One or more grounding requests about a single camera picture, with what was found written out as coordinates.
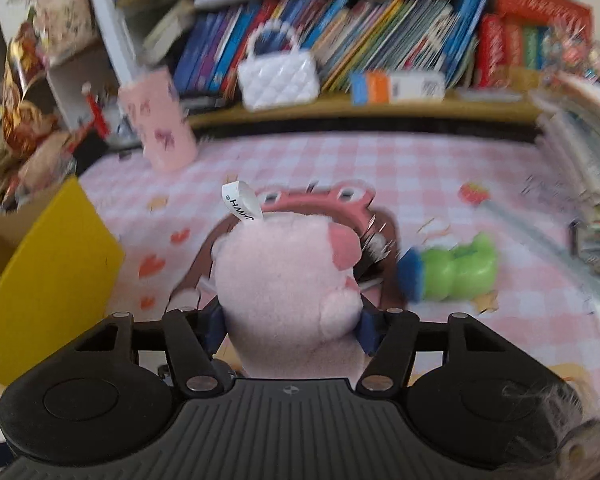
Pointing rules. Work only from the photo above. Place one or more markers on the colourful sparkly ornament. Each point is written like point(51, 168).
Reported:
point(585, 55)

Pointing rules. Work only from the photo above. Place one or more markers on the white shelf unit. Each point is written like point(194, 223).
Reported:
point(72, 85)

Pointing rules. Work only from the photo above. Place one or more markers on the pink checked printed tablecloth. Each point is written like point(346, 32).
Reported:
point(290, 160)

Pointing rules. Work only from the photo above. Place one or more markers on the wooden bookshelf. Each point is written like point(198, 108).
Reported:
point(330, 110)

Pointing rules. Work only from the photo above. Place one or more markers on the pink printed container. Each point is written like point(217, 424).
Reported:
point(160, 120)

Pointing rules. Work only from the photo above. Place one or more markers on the pile of papers and booklets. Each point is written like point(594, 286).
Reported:
point(580, 145)

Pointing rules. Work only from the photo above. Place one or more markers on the orange and white box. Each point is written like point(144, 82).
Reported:
point(400, 87)

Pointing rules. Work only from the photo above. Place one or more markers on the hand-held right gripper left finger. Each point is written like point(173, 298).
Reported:
point(212, 324)

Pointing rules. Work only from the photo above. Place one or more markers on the thick white-paged book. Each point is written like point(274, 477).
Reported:
point(167, 30)

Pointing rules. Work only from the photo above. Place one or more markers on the row of colourful slanted books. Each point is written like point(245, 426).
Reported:
point(360, 35)

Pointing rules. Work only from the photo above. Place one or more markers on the white quilted pearl handbag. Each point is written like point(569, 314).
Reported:
point(277, 77)

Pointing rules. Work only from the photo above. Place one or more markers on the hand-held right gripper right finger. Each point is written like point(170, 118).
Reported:
point(367, 334)

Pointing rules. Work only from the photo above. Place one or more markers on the yellow cardboard box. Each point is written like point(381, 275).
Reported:
point(45, 280)

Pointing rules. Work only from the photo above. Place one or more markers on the pink plush pig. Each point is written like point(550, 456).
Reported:
point(280, 285)

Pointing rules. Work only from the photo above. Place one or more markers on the red festive decoration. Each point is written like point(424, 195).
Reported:
point(22, 95)

